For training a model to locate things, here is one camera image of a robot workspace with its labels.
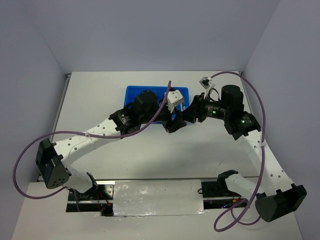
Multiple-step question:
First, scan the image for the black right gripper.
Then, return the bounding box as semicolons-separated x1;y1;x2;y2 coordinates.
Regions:
181;92;230;123

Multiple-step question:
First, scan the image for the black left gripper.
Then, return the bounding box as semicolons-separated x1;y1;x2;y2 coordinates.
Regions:
139;97;187;133

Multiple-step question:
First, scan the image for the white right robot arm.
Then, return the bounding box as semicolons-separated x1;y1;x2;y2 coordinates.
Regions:
183;85;307;223

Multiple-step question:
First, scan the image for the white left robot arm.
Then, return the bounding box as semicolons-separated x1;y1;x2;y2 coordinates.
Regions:
36;89;186;200

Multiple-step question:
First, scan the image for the blue compartment tray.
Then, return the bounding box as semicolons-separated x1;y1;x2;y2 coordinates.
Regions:
119;85;189;127

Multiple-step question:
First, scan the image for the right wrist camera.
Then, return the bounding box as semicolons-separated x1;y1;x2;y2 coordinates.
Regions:
199;77;216;99

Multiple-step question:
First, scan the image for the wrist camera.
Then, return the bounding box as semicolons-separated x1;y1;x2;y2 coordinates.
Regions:
166;89;185;114
199;77;216;99

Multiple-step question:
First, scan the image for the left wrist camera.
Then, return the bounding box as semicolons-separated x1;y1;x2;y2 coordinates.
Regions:
166;89;185;114

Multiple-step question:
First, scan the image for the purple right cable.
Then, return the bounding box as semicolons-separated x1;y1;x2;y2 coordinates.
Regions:
209;71;266;231

